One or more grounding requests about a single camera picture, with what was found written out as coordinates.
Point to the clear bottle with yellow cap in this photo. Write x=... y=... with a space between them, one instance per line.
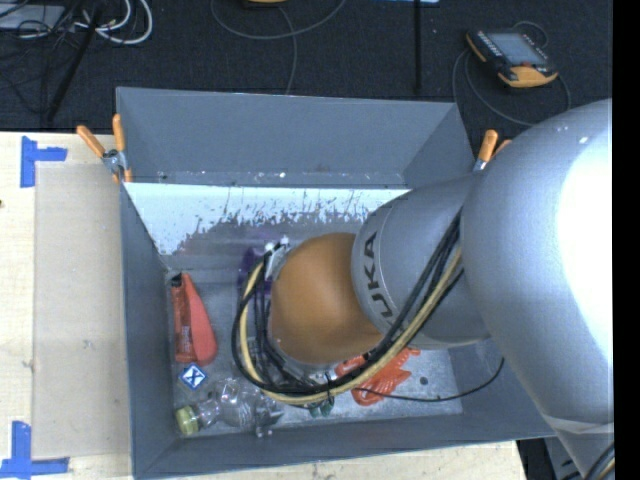
x=234 y=404

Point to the small blue white square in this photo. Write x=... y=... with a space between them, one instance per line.
x=193 y=376

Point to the purple thing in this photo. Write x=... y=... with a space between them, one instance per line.
x=248 y=264

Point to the orange toy animal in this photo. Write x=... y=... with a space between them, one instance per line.
x=387 y=377

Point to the grey metal bin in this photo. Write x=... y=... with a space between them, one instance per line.
x=280 y=138

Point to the red-orange spray bottle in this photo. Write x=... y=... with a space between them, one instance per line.
x=194 y=325

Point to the pale flat board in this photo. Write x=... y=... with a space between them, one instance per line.
x=75 y=308

